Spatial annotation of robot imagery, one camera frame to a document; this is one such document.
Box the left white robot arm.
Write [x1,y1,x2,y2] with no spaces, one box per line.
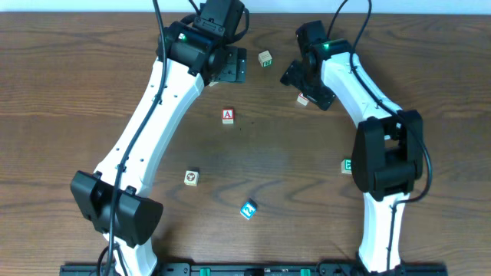
[60,21,247,275]

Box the red letter A block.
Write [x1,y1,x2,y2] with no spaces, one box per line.
[222,109,235,124]

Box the blue number 2 block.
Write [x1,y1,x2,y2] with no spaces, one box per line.
[240,202,257,220]

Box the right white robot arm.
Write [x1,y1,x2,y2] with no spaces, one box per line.
[280,38,423,274]

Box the green number 27 block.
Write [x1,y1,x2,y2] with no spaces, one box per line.
[258,51,273,67]

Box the green letter R block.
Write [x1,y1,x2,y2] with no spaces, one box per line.
[341,159,352,175]

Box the red letter I block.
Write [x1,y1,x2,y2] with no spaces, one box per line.
[297,93,309,106]

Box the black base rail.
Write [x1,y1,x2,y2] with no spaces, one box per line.
[59,261,449,276]

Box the brown symbol wooden block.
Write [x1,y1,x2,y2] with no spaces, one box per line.
[183,170,199,186]

